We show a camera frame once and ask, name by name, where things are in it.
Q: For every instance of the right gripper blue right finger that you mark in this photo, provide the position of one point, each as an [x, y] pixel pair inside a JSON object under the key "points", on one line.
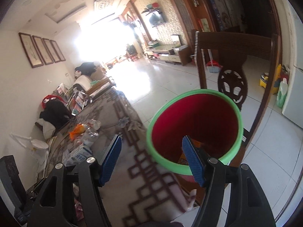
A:
{"points": [[194, 161]]}

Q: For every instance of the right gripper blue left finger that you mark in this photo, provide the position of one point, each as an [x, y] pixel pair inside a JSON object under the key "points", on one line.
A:
{"points": [[109, 160]]}

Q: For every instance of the orange plastic snack bag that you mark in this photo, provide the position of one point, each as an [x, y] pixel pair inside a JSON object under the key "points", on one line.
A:
{"points": [[78, 130]]}

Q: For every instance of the wooden room divider cabinet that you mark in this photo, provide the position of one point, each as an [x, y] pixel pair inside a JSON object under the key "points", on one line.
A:
{"points": [[208, 15]]}

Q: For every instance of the blue white milk carton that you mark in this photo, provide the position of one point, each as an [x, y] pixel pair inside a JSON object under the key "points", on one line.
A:
{"points": [[78, 155]]}

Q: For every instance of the red bin with green rim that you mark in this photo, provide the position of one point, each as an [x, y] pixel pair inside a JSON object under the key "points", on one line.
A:
{"points": [[206, 116]]}

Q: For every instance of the floral patterned tablecloth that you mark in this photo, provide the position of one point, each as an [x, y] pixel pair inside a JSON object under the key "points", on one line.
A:
{"points": [[139, 189]]}

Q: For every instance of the magazine rack with magazines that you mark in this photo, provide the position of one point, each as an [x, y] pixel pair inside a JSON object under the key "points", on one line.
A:
{"points": [[75, 98]]}

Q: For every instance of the white cushion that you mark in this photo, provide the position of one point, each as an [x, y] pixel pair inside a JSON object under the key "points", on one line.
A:
{"points": [[47, 128]]}

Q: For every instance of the wooden sofa bench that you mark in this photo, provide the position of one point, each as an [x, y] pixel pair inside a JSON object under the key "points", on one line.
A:
{"points": [[94, 88]]}

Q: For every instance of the black clothing pile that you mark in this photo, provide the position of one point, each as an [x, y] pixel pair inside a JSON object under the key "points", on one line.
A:
{"points": [[56, 113]]}

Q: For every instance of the white desk lamp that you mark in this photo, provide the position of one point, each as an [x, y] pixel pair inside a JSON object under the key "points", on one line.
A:
{"points": [[39, 149]]}

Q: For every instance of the black plush toy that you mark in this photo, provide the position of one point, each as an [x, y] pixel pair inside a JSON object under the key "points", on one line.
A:
{"points": [[86, 68]]}

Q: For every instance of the red dustpan with broom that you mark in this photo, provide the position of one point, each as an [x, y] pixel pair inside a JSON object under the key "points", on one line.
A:
{"points": [[213, 66]]}

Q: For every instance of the yellow child stool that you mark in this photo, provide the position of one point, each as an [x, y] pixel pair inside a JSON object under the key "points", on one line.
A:
{"points": [[264, 80]]}

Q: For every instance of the white refrigerator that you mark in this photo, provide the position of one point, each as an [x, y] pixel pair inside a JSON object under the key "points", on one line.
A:
{"points": [[292, 108]]}

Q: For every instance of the low tv cabinet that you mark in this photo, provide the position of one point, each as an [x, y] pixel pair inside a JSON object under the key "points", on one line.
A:
{"points": [[171, 53]]}

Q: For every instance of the green detergent bottle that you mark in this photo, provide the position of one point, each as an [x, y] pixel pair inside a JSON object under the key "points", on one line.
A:
{"points": [[282, 92]]}

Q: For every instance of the framed picture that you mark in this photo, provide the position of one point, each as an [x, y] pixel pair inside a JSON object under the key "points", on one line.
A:
{"points": [[58, 51], [45, 55], [51, 50], [30, 50]]}

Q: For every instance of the dark wooden chair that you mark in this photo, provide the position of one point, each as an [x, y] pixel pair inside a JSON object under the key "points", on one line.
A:
{"points": [[233, 49]]}

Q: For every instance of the wall mounted television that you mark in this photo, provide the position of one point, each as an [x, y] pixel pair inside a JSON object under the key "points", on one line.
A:
{"points": [[156, 18]]}

